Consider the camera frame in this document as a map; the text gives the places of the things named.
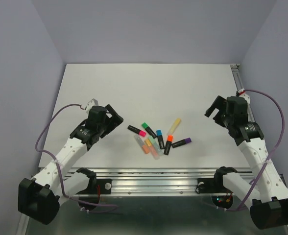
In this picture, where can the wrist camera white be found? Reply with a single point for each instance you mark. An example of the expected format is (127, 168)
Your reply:
(242, 93)
(90, 104)

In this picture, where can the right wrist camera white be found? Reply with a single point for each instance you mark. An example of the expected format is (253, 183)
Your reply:
(242, 93)

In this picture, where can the yellow pastel highlighter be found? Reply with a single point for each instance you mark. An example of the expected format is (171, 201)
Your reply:
(174, 126)

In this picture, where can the yellow-orange pastel cap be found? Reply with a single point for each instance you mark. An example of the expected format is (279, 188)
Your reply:
(148, 143)

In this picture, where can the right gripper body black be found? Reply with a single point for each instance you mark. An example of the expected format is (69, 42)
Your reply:
(227, 118)

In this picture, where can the blue cap black highlighter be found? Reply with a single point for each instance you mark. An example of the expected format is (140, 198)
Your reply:
(160, 139)

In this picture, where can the green cap black highlighter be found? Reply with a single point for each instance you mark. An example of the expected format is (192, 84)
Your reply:
(149, 130)

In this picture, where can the front aluminium rail frame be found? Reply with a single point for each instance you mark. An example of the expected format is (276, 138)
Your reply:
(150, 202)

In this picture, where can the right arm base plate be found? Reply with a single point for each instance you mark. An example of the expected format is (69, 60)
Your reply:
(221, 197)

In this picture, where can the mint pastel highlighter body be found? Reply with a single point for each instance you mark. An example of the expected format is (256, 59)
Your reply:
(157, 149)

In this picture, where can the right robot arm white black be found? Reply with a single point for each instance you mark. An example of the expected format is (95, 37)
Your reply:
(267, 196)

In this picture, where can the pink highlighter cap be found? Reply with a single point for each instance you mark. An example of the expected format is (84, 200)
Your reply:
(142, 133)

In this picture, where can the purple cap black highlighter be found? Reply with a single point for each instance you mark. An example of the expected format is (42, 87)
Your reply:
(181, 142)

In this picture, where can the coral pastel highlighter cap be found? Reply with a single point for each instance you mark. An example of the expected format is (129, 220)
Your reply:
(145, 149)

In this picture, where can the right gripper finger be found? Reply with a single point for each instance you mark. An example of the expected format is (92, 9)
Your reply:
(219, 103)
(219, 118)

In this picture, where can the right aluminium side rail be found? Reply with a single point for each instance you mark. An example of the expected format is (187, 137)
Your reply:
(239, 85)

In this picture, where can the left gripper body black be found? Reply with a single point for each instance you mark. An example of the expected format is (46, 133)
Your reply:
(101, 127)

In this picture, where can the peach pastel highlighter body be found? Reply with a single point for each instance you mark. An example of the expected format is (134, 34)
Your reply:
(153, 152)

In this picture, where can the orange cap black highlighter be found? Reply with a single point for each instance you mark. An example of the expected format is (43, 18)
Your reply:
(168, 144)

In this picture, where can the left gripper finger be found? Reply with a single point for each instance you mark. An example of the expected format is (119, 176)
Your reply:
(107, 128)
(115, 117)

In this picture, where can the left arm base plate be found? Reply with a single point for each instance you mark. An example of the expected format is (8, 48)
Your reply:
(102, 187)

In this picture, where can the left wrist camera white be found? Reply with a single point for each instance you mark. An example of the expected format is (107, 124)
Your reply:
(90, 104)

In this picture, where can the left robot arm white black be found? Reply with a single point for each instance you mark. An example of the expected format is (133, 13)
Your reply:
(42, 196)

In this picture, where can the pink highlighter black body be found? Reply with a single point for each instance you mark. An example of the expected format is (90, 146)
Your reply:
(134, 129)

